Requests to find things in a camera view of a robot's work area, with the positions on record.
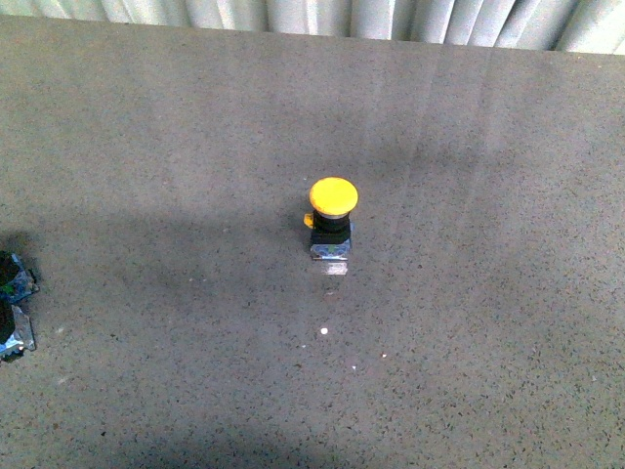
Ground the push button switch base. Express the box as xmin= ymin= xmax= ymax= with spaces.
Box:
xmin=1 ymin=251 xmax=39 ymax=305
xmin=1 ymin=300 xmax=36 ymax=362

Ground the yellow mushroom push button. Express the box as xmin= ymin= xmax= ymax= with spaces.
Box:
xmin=303 ymin=176 xmax=359 ymax=277

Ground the lower push button switch base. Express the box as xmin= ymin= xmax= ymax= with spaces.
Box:
xmin=1 ymin=300 xmax=36 ymax=362

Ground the upper push button switch base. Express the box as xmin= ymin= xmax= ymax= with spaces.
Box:
xmin=1 ymin=251 xmax=39 ymax=305

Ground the white pleated curtain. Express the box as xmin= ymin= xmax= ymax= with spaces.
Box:
xmin=1 ymin=0 xmax=624 ymax=56

